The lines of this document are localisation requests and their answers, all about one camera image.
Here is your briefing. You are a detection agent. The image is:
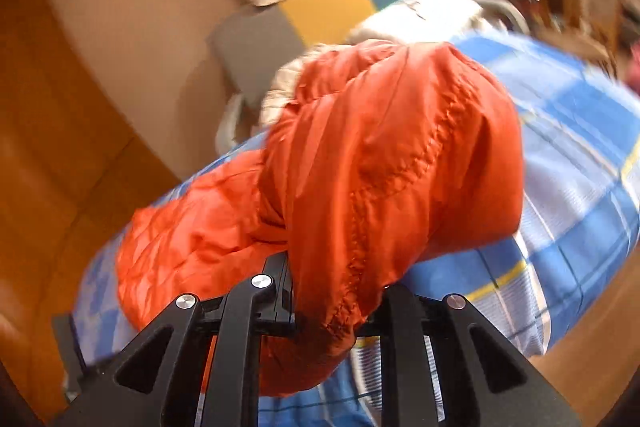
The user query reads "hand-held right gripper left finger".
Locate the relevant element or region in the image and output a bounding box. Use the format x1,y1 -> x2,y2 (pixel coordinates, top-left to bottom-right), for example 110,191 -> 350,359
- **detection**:
50,252 -> 297,427

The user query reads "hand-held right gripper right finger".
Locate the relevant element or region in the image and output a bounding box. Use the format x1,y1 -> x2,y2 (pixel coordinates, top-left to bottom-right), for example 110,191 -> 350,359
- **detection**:
357,283 -> 583,427

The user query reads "light grey pillow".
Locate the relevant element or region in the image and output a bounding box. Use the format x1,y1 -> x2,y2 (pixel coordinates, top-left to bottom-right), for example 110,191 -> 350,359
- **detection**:
214,94 -> 253,155

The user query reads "grey yellow blue headboard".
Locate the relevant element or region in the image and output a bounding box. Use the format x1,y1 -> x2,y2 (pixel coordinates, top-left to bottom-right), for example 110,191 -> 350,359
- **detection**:
207,0 -> 436,108

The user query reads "orange puffer jacket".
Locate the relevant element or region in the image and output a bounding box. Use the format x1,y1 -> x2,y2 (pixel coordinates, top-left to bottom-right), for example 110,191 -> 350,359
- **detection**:
115,39 -> 527,399

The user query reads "white pillow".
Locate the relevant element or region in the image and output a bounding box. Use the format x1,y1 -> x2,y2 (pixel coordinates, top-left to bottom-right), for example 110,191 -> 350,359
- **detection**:
350,0 -> 487,46

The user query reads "wooden wardrobe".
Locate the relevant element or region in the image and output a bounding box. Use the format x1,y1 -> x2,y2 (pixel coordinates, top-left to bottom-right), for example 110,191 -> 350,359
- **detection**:
0,0 -> 182,423

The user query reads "beige quilted garment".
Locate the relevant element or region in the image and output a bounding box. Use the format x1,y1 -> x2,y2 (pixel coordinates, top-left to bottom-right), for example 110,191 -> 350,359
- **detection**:
259,44 -> 353,128

